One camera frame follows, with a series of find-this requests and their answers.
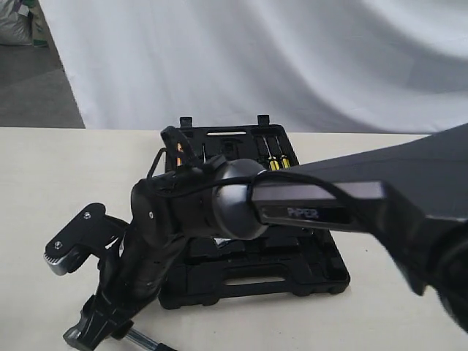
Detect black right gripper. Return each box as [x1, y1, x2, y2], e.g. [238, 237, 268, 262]
[63, 226, 176, 351]

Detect steel claw hammer black grip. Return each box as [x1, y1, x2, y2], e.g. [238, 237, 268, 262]
[125, 328, 176, 351]

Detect adjustable wrench black handle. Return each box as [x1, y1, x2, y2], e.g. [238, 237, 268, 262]
[214, 238, 232, 247]

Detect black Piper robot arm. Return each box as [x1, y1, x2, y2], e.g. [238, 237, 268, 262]
[64, 125, 467, 350]

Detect black plastic tool case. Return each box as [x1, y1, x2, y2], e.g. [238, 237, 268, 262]
[159, 115, 350, 309]

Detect orange utility knife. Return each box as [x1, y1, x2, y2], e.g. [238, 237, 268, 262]
[176, 143, 184, 167]

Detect long yellow black screwdriver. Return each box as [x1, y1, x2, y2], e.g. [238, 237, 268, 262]
[263, 137, 280, 170]

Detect short yellow black screwdriver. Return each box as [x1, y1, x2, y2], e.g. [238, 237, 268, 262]
[276, 137, 290, 169]

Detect green white bag background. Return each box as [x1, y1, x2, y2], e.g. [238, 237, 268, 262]
[30, 0, 48, 48]

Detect grey sack in background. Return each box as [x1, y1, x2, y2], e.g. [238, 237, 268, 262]
[1, 0, 35, 46]

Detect white backdrop cloth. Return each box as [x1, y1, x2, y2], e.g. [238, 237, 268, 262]
[41, 1, 467, 134]

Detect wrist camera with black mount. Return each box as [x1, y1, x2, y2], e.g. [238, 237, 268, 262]
[44, 203, 129, 276]

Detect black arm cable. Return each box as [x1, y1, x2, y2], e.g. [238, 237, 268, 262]
[146, 126, 352, 198]

